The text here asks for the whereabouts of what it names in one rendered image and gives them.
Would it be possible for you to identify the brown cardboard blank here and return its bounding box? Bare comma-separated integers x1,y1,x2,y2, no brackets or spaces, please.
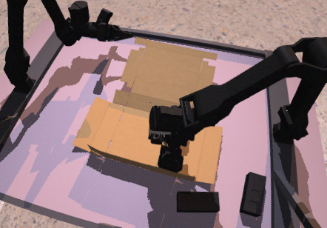
73,37,223,184

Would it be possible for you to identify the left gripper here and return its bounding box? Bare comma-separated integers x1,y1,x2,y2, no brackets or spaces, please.
88,22,133,42

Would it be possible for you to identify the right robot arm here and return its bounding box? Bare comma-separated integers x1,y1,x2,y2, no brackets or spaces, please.
148,37,327,145

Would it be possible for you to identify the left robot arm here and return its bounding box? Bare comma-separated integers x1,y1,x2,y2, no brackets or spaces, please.
4,0,113,94

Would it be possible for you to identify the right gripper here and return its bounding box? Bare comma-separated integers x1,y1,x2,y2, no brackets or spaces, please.
158,132,195,173

